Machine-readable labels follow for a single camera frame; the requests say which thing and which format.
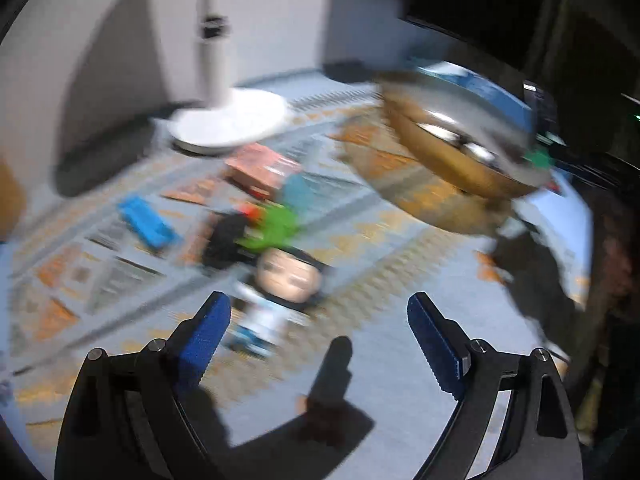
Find black-haired small figure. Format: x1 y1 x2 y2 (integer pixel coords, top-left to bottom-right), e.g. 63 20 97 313
201 206 257 270

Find big-head doll figure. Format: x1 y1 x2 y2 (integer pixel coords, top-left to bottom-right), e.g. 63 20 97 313
226 247 328 359

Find blue utility knife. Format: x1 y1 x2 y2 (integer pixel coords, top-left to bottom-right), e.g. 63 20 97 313
118 195 179 252

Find green toy frog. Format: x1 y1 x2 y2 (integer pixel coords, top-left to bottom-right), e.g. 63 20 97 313
236 203 298 254

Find amber ribbed glass plate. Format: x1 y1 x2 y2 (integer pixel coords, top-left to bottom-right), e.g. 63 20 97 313
336 70 551 236

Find teal gummy toy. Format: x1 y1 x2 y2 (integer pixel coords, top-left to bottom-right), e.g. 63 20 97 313
524 148 554 170

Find patterned woven table mat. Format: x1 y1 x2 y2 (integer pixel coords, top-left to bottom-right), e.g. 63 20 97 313
9 87 589 467

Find cork pen holder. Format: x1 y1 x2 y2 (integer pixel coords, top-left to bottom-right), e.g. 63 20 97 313
0 159 26 243

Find white desk lamp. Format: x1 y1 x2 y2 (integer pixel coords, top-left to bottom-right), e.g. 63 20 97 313
166 0 292 155

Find black monitor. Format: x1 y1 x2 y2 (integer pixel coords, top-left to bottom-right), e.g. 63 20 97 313
404 0 547 70

